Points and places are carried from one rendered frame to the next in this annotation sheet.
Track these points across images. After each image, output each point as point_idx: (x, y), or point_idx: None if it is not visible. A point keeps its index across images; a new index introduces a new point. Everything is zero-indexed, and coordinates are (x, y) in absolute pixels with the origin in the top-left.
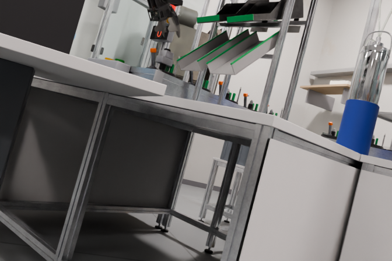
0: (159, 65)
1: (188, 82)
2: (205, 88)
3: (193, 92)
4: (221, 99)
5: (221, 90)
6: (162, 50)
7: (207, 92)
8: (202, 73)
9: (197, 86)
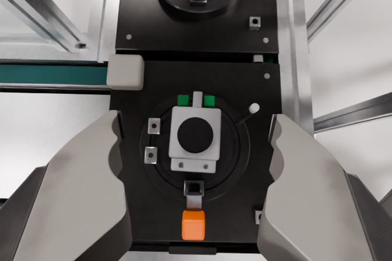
0: (40, 14)
1: (193, 2)
2: None
3: (319, 130)
4: (325, 24)
5: (331, 9)
6: (184, 158)
7: (307, 50)
8: (370, 122)
9: (337, 127)
